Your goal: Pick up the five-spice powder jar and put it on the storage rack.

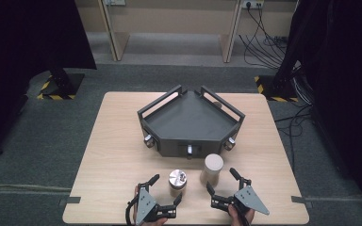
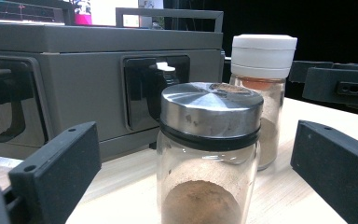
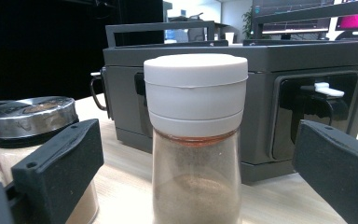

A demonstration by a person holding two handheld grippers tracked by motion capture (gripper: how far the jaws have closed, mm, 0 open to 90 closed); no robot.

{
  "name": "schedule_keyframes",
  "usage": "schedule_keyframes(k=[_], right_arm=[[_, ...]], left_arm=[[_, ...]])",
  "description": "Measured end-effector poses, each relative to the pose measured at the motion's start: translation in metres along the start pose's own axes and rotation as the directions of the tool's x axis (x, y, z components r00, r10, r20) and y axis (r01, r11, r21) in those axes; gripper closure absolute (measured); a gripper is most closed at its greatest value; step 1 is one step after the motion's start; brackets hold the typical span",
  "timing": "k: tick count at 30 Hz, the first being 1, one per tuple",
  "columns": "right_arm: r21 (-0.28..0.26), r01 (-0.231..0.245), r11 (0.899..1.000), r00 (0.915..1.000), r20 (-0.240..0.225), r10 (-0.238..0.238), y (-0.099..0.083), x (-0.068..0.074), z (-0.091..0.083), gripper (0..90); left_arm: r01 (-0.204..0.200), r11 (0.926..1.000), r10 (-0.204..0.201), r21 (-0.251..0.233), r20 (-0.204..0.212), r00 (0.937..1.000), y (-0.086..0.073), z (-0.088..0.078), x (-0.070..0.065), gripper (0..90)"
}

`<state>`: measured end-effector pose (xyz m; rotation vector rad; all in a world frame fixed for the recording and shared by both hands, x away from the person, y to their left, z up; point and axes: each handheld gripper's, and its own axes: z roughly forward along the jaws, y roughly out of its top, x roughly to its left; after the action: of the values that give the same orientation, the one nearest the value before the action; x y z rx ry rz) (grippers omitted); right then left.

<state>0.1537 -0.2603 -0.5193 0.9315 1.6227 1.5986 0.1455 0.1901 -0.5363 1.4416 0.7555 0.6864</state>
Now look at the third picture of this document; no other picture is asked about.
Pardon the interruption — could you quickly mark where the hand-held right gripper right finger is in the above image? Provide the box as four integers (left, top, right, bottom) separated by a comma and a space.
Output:
292, 119, 358, 224

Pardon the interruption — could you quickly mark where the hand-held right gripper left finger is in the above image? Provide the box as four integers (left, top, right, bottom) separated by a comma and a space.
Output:
11, 119, 104, 224

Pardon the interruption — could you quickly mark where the metal-lidded glass spice jar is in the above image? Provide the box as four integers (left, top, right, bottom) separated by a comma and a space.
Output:
0, 95, 101, 224

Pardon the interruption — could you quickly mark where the white-lidded glass spice jar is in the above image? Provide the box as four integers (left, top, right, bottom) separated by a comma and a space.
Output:
143, 53, 249, 224

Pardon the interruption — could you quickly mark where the small white plastic clip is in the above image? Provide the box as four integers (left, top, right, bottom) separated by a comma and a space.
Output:
314, 81, 345, 98

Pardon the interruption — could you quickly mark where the black curtain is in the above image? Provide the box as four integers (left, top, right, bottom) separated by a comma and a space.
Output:
0, 0, 165, 103

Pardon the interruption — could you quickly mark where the monitor with pink screen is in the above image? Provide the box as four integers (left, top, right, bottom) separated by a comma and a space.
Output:
335, 12, 358, 32

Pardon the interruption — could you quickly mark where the monitor with dark graph screen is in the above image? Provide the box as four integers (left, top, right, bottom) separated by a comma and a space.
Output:
252, 0, 336, 35

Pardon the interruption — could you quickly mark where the green potted plant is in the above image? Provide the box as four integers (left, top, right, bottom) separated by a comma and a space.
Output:
241, 7, 255, 40

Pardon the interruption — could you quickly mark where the dark office chair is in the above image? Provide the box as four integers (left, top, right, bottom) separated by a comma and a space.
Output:
186, 12, 207, 43

